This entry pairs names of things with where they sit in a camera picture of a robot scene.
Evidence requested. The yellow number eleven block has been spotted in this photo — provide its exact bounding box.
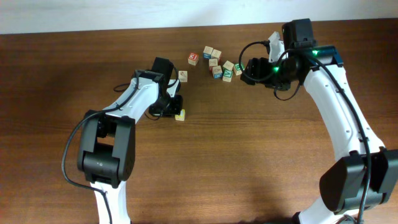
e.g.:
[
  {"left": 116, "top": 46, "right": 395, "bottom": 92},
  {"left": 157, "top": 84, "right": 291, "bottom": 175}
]
[{"left": 175, "top": 109, "right": 186, "bottom": 121}]

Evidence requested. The green B wooden block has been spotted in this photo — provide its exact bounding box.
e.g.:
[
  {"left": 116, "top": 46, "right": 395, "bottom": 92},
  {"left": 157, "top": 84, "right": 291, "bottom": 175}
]
[{"left": 233, "top": 63, "right": 244, "bottom": 76}]

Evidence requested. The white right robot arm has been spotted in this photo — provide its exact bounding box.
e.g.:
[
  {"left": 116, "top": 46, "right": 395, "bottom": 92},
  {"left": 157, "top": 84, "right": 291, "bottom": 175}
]
[{"left": 239, "top": 19, "right": 397, "bottom": 224}]

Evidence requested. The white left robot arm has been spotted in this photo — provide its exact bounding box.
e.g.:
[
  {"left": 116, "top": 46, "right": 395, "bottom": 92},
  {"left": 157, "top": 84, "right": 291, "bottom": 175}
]
[{"left": 77, "top": 57, "right": 183, "bottom": 223}]

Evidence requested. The green V wooden block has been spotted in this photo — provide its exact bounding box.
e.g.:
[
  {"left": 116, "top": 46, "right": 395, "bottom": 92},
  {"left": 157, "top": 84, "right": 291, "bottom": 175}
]
[{"left": 222, "top": 70, "right": 233, "bottom": 82}]

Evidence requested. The blue ice cream block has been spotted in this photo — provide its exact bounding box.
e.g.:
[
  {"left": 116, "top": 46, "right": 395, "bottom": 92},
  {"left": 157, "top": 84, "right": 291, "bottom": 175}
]
[{"left": 211, "top": 65, "right": 223, "bottom": 78}]

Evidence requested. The letter I wooden block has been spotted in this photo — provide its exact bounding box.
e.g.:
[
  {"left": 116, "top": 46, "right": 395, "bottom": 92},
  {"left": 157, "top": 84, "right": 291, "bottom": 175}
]
[{"left": 211, "top": 49, "right": 221, "bottom": 60}]

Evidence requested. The letter Y wooden block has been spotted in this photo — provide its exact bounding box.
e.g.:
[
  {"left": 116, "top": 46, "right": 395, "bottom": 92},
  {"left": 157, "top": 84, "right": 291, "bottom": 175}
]
[{"left": 208, "top": 58, "right": 218, "bottom": 71}]

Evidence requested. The blue L wooden block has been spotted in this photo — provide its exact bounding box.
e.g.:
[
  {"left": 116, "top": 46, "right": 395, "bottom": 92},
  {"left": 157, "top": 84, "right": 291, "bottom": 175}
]
[{"left": 203, "top": 46, "right": 213, "bottom": 59}]

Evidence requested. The red number three block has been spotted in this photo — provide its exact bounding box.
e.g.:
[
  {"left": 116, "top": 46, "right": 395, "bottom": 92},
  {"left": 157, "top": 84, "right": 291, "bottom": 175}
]
[{"left": 188, "top": 53, "right": 199, "bottom": 66}]

